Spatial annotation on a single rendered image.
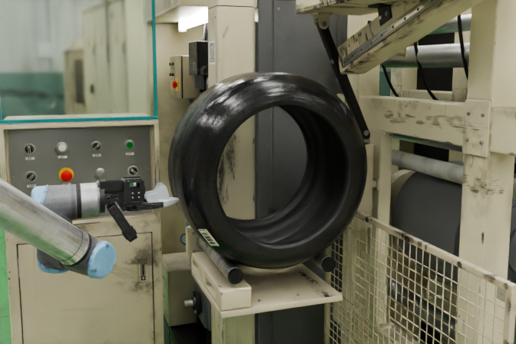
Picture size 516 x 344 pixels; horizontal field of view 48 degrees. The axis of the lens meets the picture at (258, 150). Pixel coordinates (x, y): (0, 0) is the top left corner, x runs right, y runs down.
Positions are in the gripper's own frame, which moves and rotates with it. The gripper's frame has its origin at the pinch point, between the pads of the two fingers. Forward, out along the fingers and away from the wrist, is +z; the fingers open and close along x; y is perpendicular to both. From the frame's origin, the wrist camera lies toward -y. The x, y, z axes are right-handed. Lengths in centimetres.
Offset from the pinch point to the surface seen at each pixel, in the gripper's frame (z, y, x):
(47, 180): -34, -3, 64
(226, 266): 13.1, -17.5, -6.5
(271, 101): 23.8, 27.9, -11.9
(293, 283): 37.0, -28.6, 2.3
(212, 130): 7.9, 20.5, -11.1
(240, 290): 15.8, -23.4, -10.6
